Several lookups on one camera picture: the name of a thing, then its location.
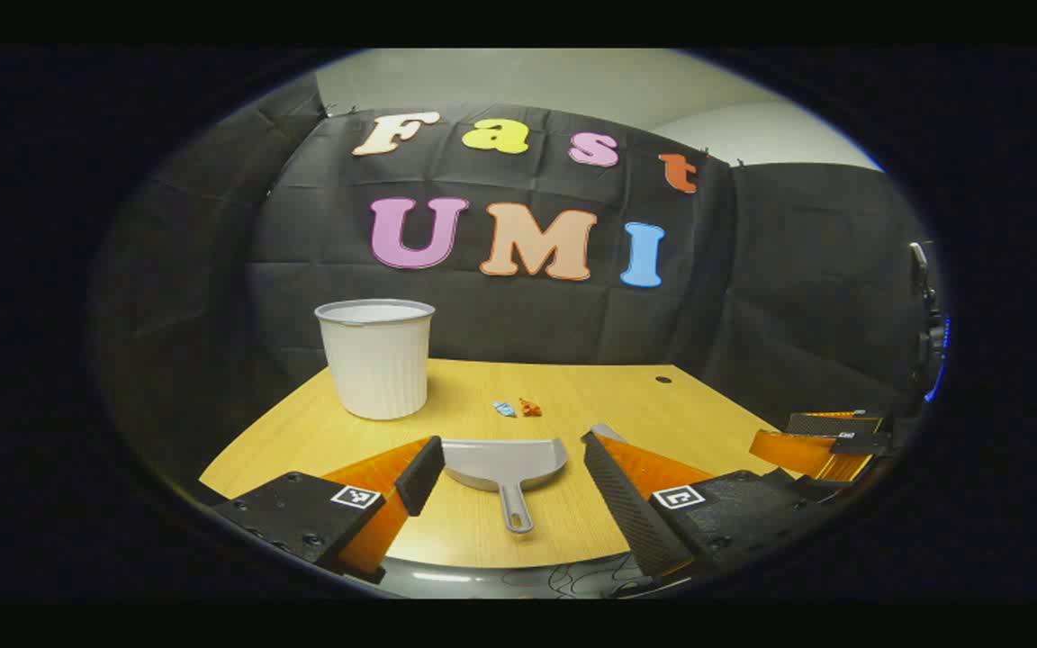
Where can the small grey broom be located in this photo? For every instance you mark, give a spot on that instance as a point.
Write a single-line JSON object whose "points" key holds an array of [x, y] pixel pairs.
{"points": [[607, 432]]}

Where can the grey plastic dustpan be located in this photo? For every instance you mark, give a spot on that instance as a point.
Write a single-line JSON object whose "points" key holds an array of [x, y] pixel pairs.
{"points": [[505, 463]]}

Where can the orange paper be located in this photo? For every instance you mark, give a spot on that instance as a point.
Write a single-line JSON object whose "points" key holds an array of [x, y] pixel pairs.
{"points": [[531, 408]]}

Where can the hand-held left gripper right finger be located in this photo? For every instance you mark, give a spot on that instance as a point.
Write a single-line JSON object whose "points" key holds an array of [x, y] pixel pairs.
{"points": [[626, 513]]}

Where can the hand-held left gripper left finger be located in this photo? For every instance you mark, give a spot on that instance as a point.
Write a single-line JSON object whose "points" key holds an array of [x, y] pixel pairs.
{"points": [[419, 477]]}

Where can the wooden desktop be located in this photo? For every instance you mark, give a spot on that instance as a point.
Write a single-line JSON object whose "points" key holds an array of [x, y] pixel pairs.
{"points": [[572, 396]]}

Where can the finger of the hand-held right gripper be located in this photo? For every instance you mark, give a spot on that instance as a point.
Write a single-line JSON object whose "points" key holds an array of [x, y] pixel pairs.
{"points": [[861, 444], [829, 425]]}

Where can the white ribbed garbage bin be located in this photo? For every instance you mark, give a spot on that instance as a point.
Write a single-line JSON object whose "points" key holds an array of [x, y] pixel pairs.
{"points": [[379, 369]]}

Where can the blue paper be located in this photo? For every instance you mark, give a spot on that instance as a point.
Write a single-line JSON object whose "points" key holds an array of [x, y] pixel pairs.
{"points": [[505, 409]]}

